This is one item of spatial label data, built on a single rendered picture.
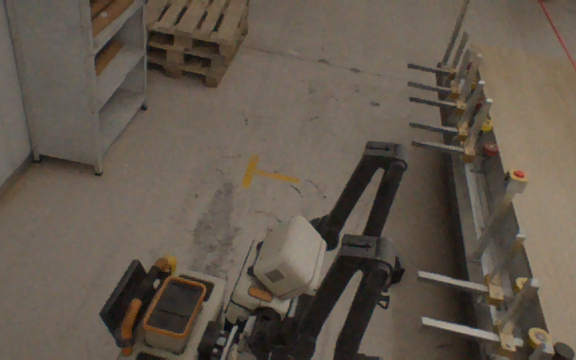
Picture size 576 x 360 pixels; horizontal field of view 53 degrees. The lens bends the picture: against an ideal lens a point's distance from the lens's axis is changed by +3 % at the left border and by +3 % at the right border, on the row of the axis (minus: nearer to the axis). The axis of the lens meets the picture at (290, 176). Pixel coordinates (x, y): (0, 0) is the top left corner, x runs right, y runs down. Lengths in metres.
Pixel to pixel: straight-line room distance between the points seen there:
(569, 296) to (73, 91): 2.82
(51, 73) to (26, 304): 1.32
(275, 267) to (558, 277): 1.41
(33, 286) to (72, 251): 0.29
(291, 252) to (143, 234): 2.06
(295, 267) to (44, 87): 2.49
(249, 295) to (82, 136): 2.38
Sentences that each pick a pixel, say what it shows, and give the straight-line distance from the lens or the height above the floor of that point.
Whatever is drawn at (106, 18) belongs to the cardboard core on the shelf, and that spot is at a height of 0.96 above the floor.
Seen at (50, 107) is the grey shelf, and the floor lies 0.47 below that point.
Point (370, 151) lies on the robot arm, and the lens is 1.67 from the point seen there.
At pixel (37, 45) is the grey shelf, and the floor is 0.87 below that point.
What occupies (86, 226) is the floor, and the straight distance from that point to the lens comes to 3.65.
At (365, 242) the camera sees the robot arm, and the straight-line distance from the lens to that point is 1.35.
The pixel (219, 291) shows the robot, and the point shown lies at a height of 0.81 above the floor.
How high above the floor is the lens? 2.53
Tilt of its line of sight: 38 degrees down
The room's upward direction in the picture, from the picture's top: 11 degrees clockwise
